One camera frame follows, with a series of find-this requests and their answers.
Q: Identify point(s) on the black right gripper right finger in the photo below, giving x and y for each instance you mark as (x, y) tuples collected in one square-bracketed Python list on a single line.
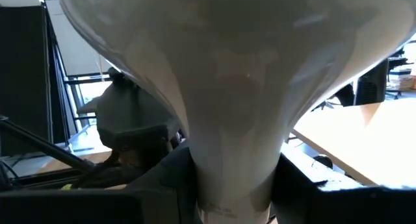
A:
[(341, 207)]

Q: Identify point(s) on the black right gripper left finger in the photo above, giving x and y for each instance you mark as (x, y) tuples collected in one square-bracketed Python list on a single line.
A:
[(97, 207)]

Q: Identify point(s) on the white reflector lightbulb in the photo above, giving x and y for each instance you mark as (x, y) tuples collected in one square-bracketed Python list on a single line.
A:
[(234, 87)]

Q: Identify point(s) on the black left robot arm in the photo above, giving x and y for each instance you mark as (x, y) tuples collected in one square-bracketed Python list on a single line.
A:
[(130, 113)]

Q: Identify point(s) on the large wooden desk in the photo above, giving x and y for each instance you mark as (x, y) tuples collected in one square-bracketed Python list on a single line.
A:
[(373, 143)]

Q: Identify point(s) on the black computer tower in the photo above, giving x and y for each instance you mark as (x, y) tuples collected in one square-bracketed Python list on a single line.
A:
[(372, 84)]

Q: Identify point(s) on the black partition panel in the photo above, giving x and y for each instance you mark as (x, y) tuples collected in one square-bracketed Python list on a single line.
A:
[(22, 71)]

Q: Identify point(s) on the black aluminium table frame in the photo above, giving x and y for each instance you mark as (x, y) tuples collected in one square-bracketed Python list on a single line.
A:
[(42, 145)]

